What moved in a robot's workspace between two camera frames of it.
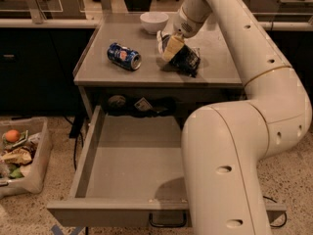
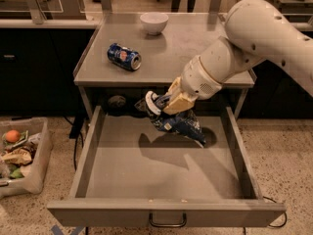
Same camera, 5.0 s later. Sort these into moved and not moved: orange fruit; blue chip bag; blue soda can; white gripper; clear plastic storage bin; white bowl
Moved: white gripper; blue chip bag
Not moved: white bowl; clear plastic storage bin; blue soda can; orange fruit
